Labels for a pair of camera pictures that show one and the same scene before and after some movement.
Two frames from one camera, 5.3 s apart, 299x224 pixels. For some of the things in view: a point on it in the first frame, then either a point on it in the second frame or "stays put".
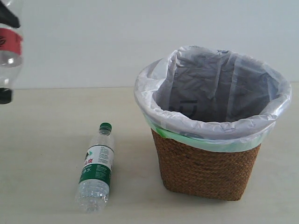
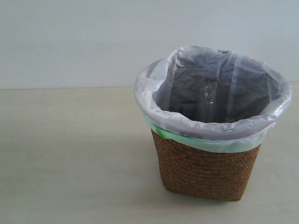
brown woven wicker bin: [208, 173] stays put
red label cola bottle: [11, 43] to [207, 107]
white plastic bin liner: [214, 100] stays put
